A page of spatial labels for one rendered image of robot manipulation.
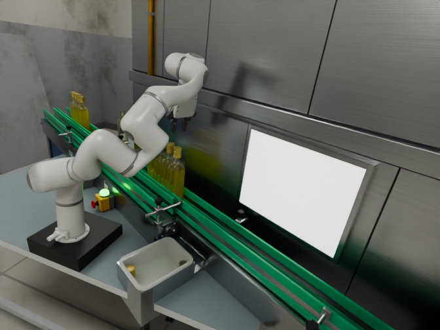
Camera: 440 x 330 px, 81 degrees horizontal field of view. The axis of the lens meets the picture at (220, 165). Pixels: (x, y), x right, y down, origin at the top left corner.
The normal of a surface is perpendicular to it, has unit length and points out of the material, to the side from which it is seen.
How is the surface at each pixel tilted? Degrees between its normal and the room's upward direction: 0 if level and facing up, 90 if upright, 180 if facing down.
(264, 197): 90
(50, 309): 0
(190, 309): 0
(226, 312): 0
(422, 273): 90
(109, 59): 90
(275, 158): 90
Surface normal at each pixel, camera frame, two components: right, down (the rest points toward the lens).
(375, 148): -0.71, 0.20
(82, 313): 0.11, -0.91
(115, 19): -0.32, 0.34
